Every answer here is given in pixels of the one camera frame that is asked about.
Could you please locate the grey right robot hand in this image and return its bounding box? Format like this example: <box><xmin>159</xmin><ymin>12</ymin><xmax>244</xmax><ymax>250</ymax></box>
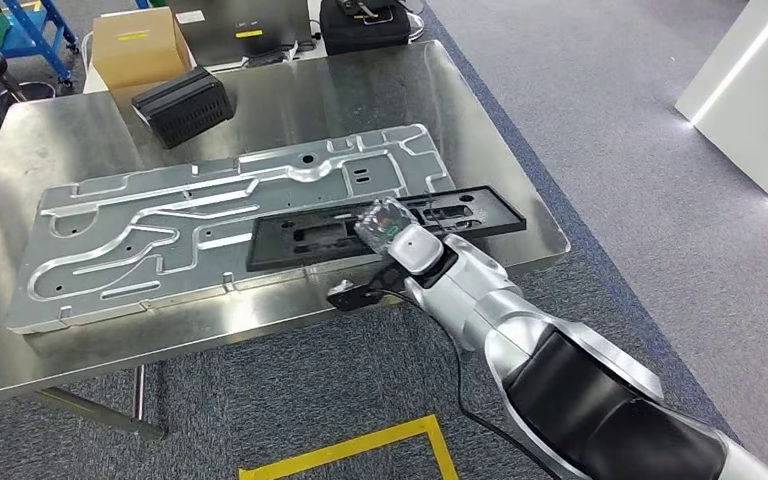
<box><xmin>352</xmin><ymin>196</ymin><xmax>422</xmax><ymax>258</ymax></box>

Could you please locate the black plastic license plate bracket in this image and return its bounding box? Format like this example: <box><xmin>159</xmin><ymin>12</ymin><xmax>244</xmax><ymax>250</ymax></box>
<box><xmin>246</xmin><ymin>185</ymin><xmax>528</xmax><ymax>273</ymax></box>

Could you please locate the stainless steel workbench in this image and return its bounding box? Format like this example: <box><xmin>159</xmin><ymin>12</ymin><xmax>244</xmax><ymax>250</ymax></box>
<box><xmin>0</xmin><ymin>39</ymin><xmax>572</xmax><ymax>442</ymax></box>

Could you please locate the black fabric bag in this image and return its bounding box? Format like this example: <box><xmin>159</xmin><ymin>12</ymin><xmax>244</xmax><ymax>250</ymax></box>
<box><xmin>319</xmin><ymin>0</ymin><xmax>413</xmax><ymax>56</ymax></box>

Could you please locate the black silver device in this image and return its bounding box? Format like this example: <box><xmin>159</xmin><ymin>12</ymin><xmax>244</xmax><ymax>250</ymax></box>
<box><xmin>337</xmin><ymin>0</ymin><xmax>402</xmax><ymax>21</ymax></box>

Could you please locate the black ribbed box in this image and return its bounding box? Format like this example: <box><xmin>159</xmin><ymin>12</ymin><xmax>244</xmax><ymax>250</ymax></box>
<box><xmin>130</xmin><ymin>66</ymin><xmax>236</xmax><ymax>150</ymax></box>

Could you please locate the dark grey flat case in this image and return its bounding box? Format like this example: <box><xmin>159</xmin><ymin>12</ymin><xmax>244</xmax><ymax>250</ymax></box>
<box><xmin>168</xmin><ymin>0</ymin><xmax>316</xmax><ymax>68</ymax></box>

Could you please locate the stamped aluminium plate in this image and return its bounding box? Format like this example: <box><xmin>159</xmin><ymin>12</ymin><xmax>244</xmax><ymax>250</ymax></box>
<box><xmin>4</xmin><ymin>123</ymin><xmax>458</xmax><ymax>336</ymax></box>

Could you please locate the brown cardboard box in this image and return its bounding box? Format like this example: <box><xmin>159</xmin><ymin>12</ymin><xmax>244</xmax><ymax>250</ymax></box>
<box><xmin>90</xmin><ymin>6</ymin><xmax>193</xmax><ymax>111</ymax></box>

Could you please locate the white cabinet with light strip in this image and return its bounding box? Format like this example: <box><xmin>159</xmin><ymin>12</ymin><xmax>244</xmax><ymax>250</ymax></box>
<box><xmin>675</xmin><ymin>0</ymin><xmax>768</xmax><ymax>230</ymax></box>

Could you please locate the blue wheeled cart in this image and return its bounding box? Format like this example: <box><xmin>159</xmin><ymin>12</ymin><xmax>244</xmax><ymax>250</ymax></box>
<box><xmin>0</xmin><ymin>0</ymin><xmax>81</xmax><ymax>86</ymax></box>

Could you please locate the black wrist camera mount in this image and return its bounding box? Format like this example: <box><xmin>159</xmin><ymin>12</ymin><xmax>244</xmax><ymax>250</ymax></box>
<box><xmin>326</xmin><ymin>261</ymin><xmax>412</xmax><ymax>313</ymax></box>

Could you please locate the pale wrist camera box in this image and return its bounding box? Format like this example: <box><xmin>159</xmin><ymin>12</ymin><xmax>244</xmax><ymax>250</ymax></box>
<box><xmin>326</xmin><ymin>279</ymin><xmax>359</xmax><ymax>313</ymax></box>

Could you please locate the black camera cable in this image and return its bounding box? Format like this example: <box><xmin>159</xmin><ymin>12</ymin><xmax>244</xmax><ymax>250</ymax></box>
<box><xmin>383</xmin><ymin>288</ymin><xmax>564</xmax><ymax>480</ymax></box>

